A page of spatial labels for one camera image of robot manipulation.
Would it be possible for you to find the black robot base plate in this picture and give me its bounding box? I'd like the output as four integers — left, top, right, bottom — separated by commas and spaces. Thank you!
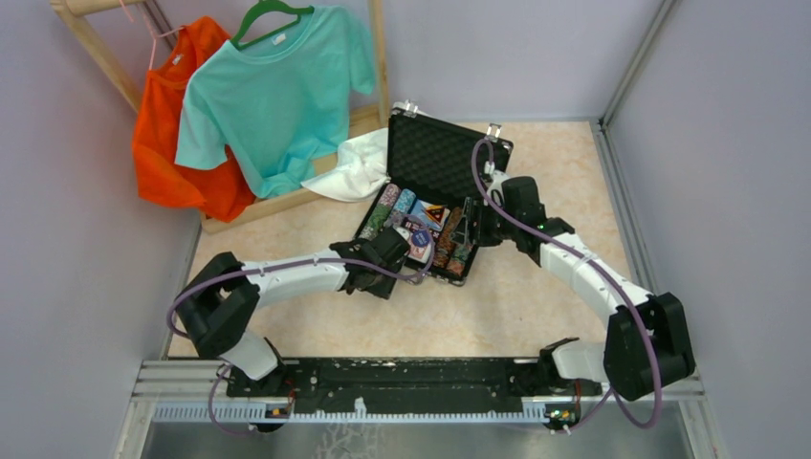
227, 358, 603, 415

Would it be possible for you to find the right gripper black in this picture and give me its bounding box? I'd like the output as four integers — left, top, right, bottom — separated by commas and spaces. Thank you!
449, 196, 520, 247

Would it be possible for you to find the pink clothes hanger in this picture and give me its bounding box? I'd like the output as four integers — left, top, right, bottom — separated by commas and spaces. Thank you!
118, 0, 184, 71

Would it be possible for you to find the black poker set case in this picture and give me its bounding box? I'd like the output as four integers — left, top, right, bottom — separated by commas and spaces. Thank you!
353, 99, 515, 288

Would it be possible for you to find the aluminium frame rail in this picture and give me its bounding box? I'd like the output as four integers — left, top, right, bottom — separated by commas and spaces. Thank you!
126, 358, 706, 426

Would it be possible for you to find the red white chip row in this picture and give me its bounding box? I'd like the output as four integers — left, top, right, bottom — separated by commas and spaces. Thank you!
446, 244, 474, 277

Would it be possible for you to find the green clothes hanger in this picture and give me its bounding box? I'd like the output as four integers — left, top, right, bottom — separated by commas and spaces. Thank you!
230, 0, 315, 50

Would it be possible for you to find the blue small blind button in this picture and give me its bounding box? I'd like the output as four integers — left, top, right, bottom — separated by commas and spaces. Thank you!
410, 229, 432, 249

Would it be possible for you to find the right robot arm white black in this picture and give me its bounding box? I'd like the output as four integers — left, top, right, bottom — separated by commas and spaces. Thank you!
468, 171, 696, 401

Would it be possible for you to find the red playing card deck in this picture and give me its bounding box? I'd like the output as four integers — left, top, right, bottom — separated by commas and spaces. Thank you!
408, 245, 431, 264

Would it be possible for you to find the red black triangular card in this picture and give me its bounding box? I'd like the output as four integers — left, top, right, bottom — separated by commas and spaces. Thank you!
423, 206, 449, 231

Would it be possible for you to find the green white chip row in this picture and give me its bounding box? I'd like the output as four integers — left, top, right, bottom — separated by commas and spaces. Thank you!
359, 183, 401, 240

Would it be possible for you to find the wooden clothes rack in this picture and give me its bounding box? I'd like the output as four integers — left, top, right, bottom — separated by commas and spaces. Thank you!
50, 0, 391, 233

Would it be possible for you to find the white cloth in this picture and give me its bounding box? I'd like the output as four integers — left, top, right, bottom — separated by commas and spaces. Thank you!
301, 128, 388, 203

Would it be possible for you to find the teal t-shirt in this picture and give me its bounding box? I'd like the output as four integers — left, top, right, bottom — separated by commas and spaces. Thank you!
175, 6, 376, 199

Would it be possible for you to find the blue grey chip row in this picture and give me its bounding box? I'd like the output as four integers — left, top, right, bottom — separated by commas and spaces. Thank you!
385, 188, 416, 227

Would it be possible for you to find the orange t-shirt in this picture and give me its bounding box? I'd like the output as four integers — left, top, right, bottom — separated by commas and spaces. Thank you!
131, 15, 257, 224

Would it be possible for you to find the brown chip row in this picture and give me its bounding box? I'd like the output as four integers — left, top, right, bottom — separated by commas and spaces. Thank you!
432, 208, 463, 268

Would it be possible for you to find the blue playing card box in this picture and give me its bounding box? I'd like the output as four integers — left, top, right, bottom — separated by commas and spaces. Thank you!
409, 200, 450, 226

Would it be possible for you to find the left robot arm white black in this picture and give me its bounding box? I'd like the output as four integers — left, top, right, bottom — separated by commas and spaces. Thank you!
168, 229, 409, 396

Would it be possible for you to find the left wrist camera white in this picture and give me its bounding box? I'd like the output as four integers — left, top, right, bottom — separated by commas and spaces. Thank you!
396, 227, 414, 245

